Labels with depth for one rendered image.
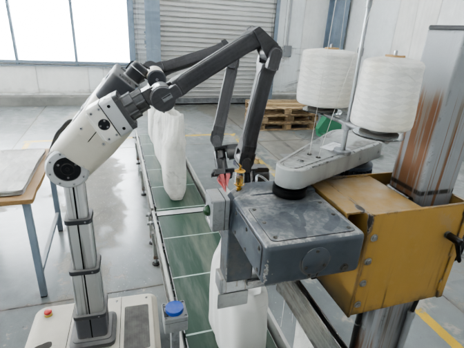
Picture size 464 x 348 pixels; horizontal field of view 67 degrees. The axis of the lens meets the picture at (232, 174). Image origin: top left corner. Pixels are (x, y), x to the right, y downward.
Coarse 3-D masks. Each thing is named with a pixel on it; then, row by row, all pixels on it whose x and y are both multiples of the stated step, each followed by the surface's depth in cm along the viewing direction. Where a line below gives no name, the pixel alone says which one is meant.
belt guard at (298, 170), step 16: (320, 144) 106; (352, 144) 107; (368, 144) 109; (288, 160) 91; (304, 160) 92; (320, 160) 93; (336, 160) 95; (352, 160) 101; (368, 160) 108; (288, 176) 86; (304, 176) 87; (320, 176) 92
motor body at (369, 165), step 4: (364, 164) 116; (368, 164) 116; (372, 164) 117; (352, 168) 113; (356, 168) 113; (360, 168) 113; (364, 168) 113; (368, 168) 114; (344, 172) 114; (348, 172) 114; (352, 172) 115; (356, 172) 114; (360, 172) 115; (364, 172) 115; (368, 172) 115
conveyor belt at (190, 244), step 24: (168, 216) 266; (192, 216) 268; (168, 240) 236; (192, 240) 238; (216, 240) 239; (168, 264) 226; (192, 264) 214; (192, 288) 194; (192, 312) 178; (192, 336) 164
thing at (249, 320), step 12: (228, 192) 153; (216, 252) 156; (216, 264) 151; (216, 288) 150; (264, 288) 133; (216, 300) 150; (252, 300) 129; (264, 300) 132; (216, 312) 151; (228, 312) 137; (240, 312) 130; (252, 312) 130; (264, 312) 132; (216, 324) 153; (228, 324) 138; (240, 324) 131; (252, 324) 132; (264, 324) 134; (216, 336) 155; (228, 336) 139; (240, 336) 133; (252, 336) 134; (264, 336) 136
